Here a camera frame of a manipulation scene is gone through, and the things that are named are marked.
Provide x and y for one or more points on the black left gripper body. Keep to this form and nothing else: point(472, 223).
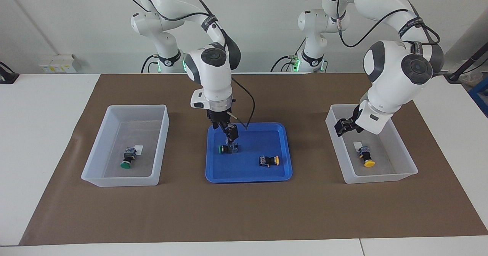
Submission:
point(357, 120)

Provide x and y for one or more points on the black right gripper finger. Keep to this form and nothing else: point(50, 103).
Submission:
point(232, 133)
point(216, 126)

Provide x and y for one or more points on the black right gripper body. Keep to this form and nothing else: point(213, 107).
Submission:
point(221, 117)

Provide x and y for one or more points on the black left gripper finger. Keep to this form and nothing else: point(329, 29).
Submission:
point(344, 127)

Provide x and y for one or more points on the green push button switch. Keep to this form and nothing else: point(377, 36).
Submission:
point(127, 160)
point(225, 149)

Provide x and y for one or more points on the yellow push button switch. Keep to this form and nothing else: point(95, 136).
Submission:
point(268, 160)
point(366, 157)

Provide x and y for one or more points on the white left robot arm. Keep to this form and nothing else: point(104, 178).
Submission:
point(392, 80)

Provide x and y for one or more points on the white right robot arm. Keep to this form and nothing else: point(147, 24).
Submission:
point(213, 77)

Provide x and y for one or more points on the white paper label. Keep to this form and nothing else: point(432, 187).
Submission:
point(356, 145)
point(139, 149)

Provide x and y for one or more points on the blue plastic tray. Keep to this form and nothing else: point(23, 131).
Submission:
point(248, 172)

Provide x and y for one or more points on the translucent white plastic box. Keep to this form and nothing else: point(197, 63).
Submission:
point(118, 181)
point(381, 176)

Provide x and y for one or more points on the brown table mat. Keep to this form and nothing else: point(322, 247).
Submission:
point(244, 210)

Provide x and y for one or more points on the black stand pole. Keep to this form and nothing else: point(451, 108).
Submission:
point(467, 63)

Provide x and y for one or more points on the blue crate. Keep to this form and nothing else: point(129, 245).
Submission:
point(480, 96)

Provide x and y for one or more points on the white wall socket box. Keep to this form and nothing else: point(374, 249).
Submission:
point(57, 63)

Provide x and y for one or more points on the black clamp mount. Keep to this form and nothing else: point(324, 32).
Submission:
point(7, 77)

